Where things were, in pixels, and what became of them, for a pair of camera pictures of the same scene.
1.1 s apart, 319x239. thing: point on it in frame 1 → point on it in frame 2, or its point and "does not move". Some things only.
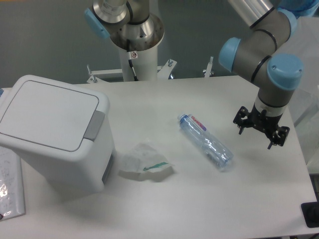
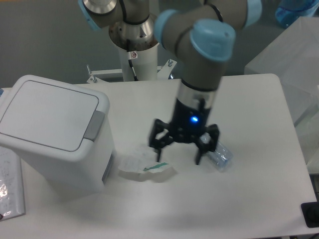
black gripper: x=259 y=120 → x=189 y=123
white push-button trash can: x=63 y=132 does not move
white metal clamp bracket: x=163 y=72 does not move
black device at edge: x=310 y=211 does not move
